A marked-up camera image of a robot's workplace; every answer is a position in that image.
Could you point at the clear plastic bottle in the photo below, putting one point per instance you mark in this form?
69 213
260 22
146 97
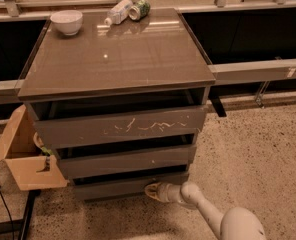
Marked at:
118 13

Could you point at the grey metal railing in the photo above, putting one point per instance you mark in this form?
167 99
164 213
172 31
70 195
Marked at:
225 74

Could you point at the grey bottom drawer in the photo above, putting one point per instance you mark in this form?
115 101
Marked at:
126 184

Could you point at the open cardboard box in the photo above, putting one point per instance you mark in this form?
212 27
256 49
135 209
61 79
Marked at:
28 166

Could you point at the white ceramic bowl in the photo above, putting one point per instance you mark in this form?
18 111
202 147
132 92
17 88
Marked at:
68 22

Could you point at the grey drawer cabinet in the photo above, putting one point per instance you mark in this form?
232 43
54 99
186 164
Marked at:
156 54

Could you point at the grey middle drawer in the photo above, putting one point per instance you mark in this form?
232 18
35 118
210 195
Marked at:
126 156

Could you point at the green drink can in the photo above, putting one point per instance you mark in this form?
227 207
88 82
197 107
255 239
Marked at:
139 10

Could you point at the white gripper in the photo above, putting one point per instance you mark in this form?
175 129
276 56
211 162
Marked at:
165 192

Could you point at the scratched grey top drawer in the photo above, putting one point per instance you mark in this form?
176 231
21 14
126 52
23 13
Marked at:
102 120

